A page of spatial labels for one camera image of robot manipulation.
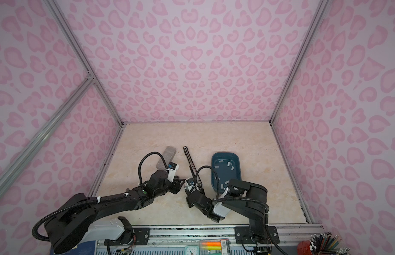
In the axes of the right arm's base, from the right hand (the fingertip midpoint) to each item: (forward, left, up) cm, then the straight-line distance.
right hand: (187, 190), depth 87 cm
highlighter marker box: (-25, -15, +1) cm, 30 cm away
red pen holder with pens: (-24, -56, +11) cm, 62 cm away
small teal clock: (-27, -5, +3) cm, 27 cm away
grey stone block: (+21, +13, +4) cm, 25 cm away
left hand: (+4, +1, +7) cm, 8 cm away
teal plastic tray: (+15, -23, 0) cm, 28 cm away
